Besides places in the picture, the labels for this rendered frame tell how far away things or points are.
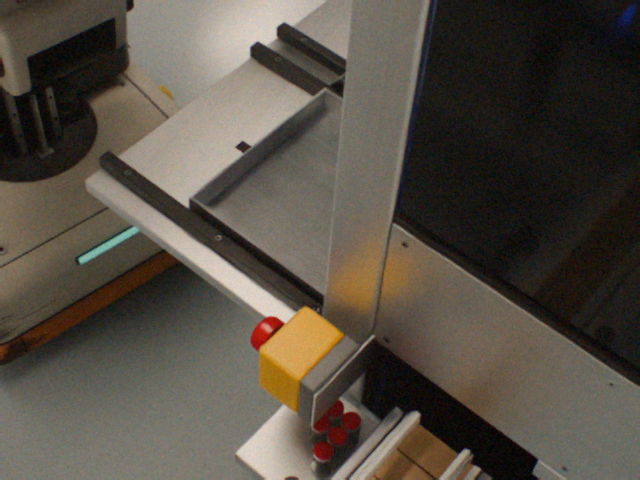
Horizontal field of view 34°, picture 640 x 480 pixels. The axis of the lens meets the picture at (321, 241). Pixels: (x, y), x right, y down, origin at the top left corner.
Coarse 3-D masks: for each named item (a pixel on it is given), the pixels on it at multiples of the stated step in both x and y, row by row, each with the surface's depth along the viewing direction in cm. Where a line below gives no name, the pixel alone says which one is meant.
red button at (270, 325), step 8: (264, 320) 104; (272, 320) 104; (280, 320) 104; (256, 328) 103; (264, 328) 103; (272, 328) 103; (280, 328) 104; (256, 336) 103; (264, 336) 103; (256, 344) 103
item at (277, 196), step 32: (320, 96) 138; (288, 128) 136; (320, 128) 138; (256, 160) 133; (288, 160) 134; (320, 160) 135; (224, 192) 131; (256, 192) 131; (288, 192) 131; (320, 192) 131; (224, 224) 124; (256, 224) 128; (288, 224) 128; (320, 224) 128; (256, 256) 123; (288, 256) 125; (320, 256) 125; (320, 288) 122
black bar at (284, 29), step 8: (280, 32) 147; (288, 32) 147; (296, 32) 147; (288, 40) 147; (296, 40) 146; (304, 40) 146; (312, 40) 146; (296, 48) 147; (304, 48) 146; (312, 48) 145; (320, 48) 145; (312, 56) 146; (320, 56) 145; (328, 56) 144; (336, 56) 144; (328, 64) 145; (336, 64) 143; (344, 64) 143; (336, 72) 144; (344, 72) 143
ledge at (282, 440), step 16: (272, 416) 112; (288, 416) 112; (256, 432) 111; (272, 432) 111; (288, 432) 111; (304, 432) 111; (368, 432) 111; (240, 448) 110; (256, 448) 110; (272, 448) 110; (288, 448) 110; (304, 448) 110; (352, 448) 110; (240, 464) 110; (256, 464) 109; (272, 464) 109; (288, 464) 109; (304, 464) 109; (336, 464) 109
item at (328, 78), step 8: (280, 48) 147; (288, 48) 147; (288, 56) 146; (296, 56) 146; (304, 56) 146; (296, 64) 145; (304, 64) 146; (312, 64) 146; (312, 72) 145; (320, 72) 145; (328, 72) 145; (328, 80) 144; (336, 80) 141
